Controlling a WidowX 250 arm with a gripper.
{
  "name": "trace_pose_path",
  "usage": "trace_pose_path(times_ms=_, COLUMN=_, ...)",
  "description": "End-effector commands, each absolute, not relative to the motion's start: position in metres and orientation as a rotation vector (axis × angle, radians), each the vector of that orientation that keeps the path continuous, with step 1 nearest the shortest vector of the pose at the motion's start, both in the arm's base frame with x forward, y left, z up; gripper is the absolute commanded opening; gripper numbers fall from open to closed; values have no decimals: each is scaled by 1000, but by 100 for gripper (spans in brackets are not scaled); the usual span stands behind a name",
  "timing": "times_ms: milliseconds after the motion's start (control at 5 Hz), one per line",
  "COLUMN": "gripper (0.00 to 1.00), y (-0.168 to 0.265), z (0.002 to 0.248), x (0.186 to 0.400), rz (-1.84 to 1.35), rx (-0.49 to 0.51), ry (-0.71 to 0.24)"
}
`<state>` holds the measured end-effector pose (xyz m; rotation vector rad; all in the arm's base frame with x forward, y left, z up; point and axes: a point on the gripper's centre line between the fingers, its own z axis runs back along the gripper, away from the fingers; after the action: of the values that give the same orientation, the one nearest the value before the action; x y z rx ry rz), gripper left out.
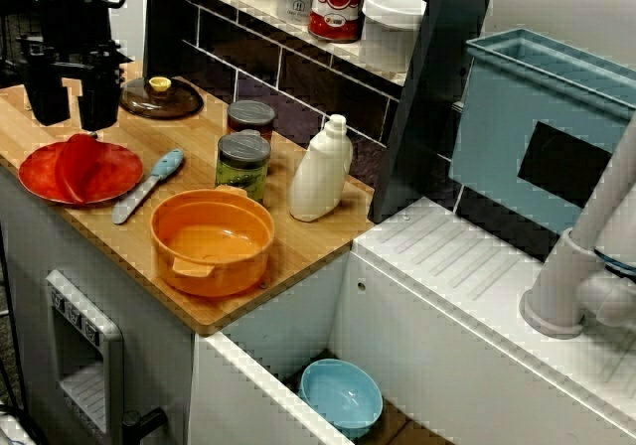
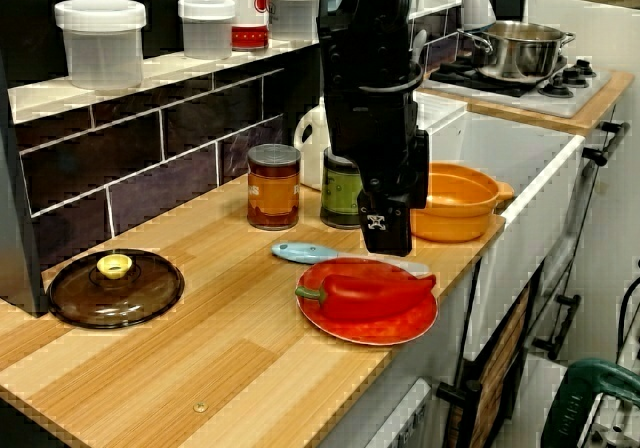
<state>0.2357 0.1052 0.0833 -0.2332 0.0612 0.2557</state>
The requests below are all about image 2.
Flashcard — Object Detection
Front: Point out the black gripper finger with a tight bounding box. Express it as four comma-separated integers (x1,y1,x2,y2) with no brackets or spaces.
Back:
356,190,415,258
409,128,431,211

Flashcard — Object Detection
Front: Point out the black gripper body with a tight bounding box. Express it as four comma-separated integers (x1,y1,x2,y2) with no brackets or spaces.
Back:
324,85,424,204

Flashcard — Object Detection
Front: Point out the green peas can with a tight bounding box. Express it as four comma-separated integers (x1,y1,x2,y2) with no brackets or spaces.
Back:
319,146,364,230

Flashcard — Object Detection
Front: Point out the red toy pepper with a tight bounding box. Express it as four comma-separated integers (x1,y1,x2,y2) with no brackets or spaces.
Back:
294,271,437,323

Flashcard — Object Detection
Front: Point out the brown beans can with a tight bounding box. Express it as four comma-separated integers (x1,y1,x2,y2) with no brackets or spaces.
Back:
246,143,302,232

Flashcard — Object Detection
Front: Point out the orange plastic pot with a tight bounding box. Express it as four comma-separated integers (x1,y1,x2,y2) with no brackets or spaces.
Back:
409,161,515,243

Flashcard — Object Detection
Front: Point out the white detergent bottle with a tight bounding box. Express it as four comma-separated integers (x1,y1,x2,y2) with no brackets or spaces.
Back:
293,98,329,192

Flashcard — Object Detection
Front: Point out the white toy sink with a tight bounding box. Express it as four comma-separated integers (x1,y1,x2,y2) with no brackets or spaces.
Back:
414,90,587,319

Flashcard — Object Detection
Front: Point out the red round plate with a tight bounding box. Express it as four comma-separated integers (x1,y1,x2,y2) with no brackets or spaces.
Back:
294,256,440,347

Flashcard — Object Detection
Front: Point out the medium clear white-lidded container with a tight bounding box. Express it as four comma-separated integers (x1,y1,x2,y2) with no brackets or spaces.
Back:
267,0,325,43

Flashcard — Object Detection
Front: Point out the stainless steel pot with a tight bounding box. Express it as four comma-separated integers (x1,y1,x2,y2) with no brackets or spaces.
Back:
455,20,577,82

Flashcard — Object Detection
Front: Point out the grey toy faucet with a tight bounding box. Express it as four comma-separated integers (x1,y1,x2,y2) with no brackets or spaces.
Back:
407,0,497,89

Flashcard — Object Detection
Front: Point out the toy stove hob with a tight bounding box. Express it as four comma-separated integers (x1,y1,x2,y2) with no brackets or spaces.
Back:
419,57,614,118

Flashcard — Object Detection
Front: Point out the dark framed wood panel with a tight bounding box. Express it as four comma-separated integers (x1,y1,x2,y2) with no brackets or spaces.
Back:
444,282,532,448

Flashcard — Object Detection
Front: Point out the tomato print jar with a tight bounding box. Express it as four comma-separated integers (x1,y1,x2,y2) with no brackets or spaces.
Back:
214,0,271,52

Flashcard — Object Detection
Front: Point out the grey dispenser panel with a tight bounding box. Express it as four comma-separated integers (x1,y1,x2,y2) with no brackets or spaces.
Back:
319,377,434,448

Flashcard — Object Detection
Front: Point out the small printed white-lidded container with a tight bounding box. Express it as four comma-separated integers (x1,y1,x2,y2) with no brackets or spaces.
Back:
177,0,236,61

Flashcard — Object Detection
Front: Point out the green clamp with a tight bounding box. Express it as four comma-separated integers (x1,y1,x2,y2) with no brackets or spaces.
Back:
539,357,640,448

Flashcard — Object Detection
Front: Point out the brown glass lid yellow knob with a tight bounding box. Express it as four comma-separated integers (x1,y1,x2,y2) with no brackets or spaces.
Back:
47,248,186,330

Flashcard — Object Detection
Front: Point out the large clear white-lidded container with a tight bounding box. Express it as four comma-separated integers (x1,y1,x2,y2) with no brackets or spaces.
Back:
53,0,147,92

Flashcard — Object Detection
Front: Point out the grey knife handle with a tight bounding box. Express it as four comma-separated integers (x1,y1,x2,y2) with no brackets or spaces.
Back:
271,241,431,275

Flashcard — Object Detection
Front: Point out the black bar handle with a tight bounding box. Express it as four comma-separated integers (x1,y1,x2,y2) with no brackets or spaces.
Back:
532,293,582,360
436,357,481,448
582,121,631,167

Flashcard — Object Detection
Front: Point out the black cable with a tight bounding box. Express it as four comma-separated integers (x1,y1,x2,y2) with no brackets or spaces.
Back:
615,275,640,364

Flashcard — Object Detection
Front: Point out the silver aluminium frame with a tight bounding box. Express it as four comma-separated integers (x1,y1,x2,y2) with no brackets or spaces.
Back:
582,390,640,448

